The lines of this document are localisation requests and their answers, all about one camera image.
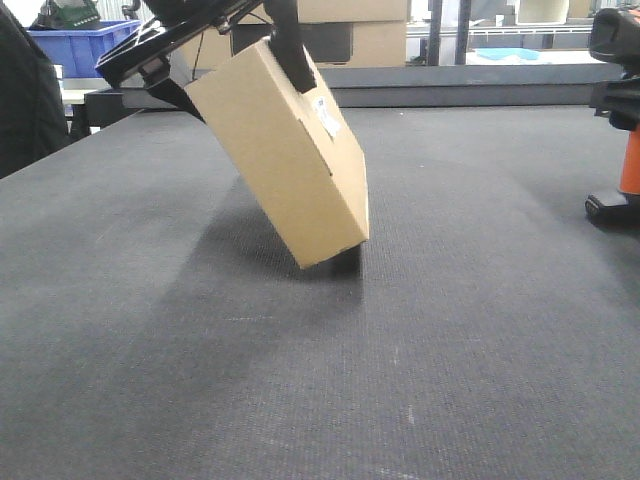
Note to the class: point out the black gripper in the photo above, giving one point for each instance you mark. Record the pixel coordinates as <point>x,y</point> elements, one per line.
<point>146,51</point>

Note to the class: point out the brown cardboard package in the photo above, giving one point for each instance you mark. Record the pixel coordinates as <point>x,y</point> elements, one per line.
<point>295,151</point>

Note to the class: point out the large cardboard box background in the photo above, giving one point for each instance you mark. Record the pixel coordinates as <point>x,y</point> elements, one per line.
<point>351,34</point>

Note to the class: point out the blue bin in background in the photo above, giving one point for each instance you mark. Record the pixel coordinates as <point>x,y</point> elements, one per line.
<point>78,51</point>

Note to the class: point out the dark jacket person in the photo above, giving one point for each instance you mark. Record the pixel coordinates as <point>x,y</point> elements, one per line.
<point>33,122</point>

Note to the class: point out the light blue tray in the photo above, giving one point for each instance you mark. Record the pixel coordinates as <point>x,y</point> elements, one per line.
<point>504,55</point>

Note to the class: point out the black orange barcode scanner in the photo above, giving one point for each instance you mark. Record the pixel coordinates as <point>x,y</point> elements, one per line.
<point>614,39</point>

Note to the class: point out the black conveyor end rail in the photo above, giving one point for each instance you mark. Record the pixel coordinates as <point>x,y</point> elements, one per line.
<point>400,90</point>

